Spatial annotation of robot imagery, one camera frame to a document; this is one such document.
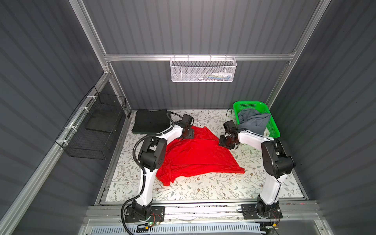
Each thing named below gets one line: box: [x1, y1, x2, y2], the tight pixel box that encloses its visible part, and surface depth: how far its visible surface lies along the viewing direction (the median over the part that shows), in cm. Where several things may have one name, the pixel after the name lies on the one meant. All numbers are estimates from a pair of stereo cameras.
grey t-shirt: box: [237, 108, 271, 136], surface depth 98 cm
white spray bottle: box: [206, 72, 233, 80], surface depth 93 cm
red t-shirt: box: [155, 125, 245, 187], surface depth 93 cm
